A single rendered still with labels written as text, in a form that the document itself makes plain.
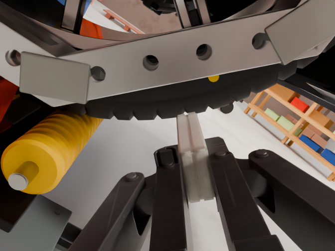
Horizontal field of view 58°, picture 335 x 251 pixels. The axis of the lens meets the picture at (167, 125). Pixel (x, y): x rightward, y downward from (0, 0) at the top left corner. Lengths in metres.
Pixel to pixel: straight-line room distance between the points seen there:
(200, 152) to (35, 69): 0.16
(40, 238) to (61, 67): 0.46
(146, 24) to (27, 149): 9.76
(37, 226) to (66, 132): 0.37
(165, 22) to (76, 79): 9.75
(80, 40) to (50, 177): 0.15
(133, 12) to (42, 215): 9.52
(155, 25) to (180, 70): 9.76
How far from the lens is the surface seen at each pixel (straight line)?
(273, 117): 7.16
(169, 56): 0.25
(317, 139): 10.60
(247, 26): 0.25
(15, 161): 0.32
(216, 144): 0.18
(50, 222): 0.71
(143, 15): 10.03
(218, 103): 0.35
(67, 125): 0.36
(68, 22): 0.37
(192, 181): 0.16
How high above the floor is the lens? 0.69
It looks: 16 degrees down
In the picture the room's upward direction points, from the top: 35 degrees clockwise
